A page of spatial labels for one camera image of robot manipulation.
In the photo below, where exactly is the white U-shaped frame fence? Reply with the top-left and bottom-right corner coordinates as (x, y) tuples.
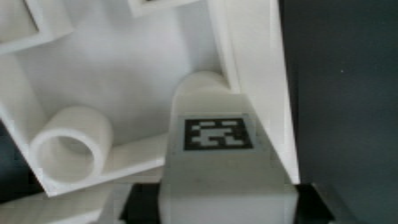
(0, 183), (130, 224)

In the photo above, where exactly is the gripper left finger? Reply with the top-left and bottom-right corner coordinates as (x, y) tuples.
(104, 183), (136, 224)

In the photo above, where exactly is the white chair leg with tag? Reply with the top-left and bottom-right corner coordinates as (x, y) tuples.
(159, 71), (299, 224)

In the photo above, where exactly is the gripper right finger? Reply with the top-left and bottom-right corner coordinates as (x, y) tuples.
(312, 183), (342, 224)

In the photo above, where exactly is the white chair seat part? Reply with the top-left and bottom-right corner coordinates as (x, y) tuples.
(0, 0), (299, 196)

